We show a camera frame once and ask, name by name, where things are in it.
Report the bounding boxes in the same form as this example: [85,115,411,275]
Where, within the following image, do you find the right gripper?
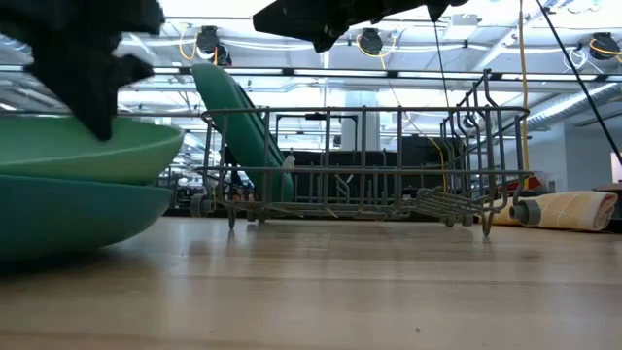
[252,0,470,53]

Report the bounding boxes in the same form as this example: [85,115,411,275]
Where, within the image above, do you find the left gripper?
[0,0,166,143]

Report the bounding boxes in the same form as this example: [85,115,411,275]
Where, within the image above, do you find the light green plate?
[0,115,186,187]
[191,62,295,204]

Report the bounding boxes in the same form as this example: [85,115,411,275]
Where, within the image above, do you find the teal plate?
[0,173,172,262]

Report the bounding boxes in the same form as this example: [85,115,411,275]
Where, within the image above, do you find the white pillar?
[339,89,385,152]

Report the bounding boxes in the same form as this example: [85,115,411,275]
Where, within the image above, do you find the black cabinet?
[291,134,467,218]

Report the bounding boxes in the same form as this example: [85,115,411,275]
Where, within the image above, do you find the rolled cream checked towel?
[485,190,619,232]

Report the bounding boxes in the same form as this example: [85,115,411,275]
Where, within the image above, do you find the black ceiling cable reel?
[358,27,385,57]
[196,24,232,67]
[588,31,622,62]

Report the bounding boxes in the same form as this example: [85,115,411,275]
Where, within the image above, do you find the thin black hanging cable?
[433,18,451,111]

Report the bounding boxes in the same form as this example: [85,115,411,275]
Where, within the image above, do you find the grey wire dish rack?
[189,67,541,239]

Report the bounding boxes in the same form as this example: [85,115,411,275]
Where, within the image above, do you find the yellow hanging cable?
[517,0,532,191]

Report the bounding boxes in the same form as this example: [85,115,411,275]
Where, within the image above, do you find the silver ceiling duct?
[527,81,622,130]

